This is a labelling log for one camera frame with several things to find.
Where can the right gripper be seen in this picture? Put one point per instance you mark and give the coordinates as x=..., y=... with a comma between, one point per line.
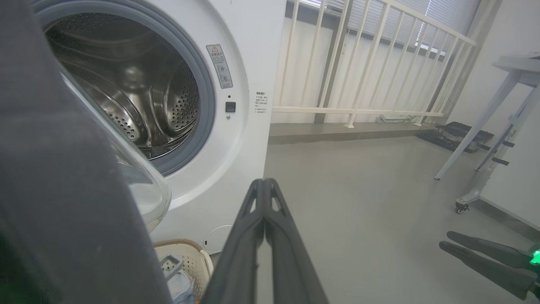
x=536, y=257

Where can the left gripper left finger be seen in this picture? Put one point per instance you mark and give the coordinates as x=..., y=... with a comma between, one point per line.
x=238, y=261

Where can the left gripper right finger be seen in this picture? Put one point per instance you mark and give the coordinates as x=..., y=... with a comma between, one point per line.
x=291, y=261

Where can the white and blue cartoon garment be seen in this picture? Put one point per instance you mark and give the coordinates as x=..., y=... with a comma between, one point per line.
x=181, y=287

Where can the black washing machine door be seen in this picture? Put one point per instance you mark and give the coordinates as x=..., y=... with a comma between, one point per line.
x=50, y=169

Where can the white front-load washing machine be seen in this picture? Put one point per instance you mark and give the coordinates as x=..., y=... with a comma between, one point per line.
x=244, y=63

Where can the round white filter cover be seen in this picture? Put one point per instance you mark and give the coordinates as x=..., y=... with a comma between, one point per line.
x=219, y=236

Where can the cream perforated laundry basket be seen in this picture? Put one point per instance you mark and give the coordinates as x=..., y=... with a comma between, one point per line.
x=196, y=261

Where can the small printed text label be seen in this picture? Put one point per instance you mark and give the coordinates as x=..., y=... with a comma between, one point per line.
x=260, y=102

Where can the white metal railing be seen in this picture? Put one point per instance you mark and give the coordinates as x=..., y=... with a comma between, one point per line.
x=358, y=110

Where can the grey warning sticker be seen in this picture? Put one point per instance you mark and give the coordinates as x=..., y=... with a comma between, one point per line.
x=220, y=66

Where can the white window blinds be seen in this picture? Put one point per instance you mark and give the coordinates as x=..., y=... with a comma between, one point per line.
x=447, y=14

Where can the white table frame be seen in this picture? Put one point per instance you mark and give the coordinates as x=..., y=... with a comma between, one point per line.
x=517, y=69

